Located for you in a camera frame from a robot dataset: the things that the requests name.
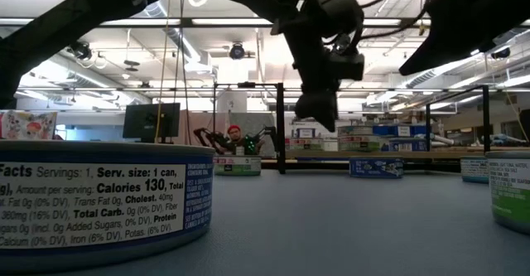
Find green white label seafood can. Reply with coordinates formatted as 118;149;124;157
337;136;383;153
285;138;325;152
213;154;263;177
484;150;530;236

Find black metal shelf frame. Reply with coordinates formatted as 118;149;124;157
213;81;491;175

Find blue table mat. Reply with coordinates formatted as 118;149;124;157
0;168;530;276

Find wooden shelf board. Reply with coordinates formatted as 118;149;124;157
284;145;530;160

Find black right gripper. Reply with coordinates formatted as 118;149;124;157
398;0;530;76

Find black monitor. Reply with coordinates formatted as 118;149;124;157
122;102;181;144

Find overhead light bar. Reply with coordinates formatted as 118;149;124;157
0;16;530;29

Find blue label seafood can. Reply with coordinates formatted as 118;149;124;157
0;139;216;275
348;156;405;180
388;138;428;153

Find black ceiling device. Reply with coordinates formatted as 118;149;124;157
68;41;93;61

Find black overhead camera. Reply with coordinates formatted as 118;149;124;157
228;41;248;61

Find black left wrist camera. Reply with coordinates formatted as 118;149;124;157
329;51;366;82

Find yellow hanging cable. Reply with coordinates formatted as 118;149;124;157
153;0;173;144
417;0;427;36

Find blue storage bins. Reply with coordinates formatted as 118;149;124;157
372;124;428;138

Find person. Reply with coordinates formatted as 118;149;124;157
219;123;266;157

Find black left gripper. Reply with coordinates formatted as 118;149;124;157
285;32;342;133

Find floral printed cloth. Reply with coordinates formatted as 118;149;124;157
0;109;58;141

